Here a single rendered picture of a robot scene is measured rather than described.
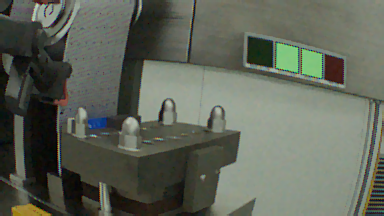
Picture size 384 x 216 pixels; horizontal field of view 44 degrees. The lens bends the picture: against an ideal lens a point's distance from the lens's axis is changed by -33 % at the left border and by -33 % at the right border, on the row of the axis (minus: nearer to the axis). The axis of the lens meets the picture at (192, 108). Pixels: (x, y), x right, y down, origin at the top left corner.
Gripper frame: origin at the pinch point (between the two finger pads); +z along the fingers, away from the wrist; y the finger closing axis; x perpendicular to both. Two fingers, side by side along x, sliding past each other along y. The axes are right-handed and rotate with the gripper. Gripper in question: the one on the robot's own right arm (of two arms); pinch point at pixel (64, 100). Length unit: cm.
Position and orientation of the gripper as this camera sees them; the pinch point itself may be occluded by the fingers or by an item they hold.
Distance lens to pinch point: 103.7
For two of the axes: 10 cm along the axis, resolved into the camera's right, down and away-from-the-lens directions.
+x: 2.9, -9.0, 3.4
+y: 9.1, 1.4, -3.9
